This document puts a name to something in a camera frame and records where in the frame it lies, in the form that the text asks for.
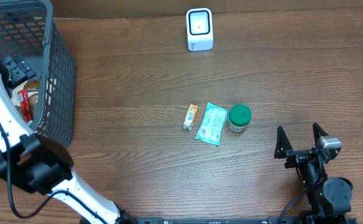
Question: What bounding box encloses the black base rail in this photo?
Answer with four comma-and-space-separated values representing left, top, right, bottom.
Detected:
135, 217, 357, 224

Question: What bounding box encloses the snack bag with red label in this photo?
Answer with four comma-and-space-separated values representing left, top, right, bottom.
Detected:
11, 80, 39, 124

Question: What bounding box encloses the teal wet wipes pack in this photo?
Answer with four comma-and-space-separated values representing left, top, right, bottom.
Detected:
195, 102, 228, 146

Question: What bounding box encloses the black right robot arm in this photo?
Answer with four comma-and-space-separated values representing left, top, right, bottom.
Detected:
274, 123, 357, 223

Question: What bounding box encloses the white barcode scanner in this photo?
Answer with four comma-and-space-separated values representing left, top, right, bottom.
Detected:
186, 7, 214, 52

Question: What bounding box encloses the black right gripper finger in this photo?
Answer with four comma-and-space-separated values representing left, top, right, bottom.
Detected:
274, 126, 293, 159
313, 123, 328, 143

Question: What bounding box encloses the grey plastic shopping basket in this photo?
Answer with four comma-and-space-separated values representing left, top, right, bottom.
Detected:
0, 1, 76, 147

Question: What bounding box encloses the small orange box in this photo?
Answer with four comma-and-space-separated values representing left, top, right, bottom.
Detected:
183, 103, 198, 131

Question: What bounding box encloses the green lid jar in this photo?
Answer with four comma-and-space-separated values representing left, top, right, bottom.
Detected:
227, 105, 252, 132

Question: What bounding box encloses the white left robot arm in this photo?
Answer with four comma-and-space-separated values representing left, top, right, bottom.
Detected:
0, 61, 136, 223

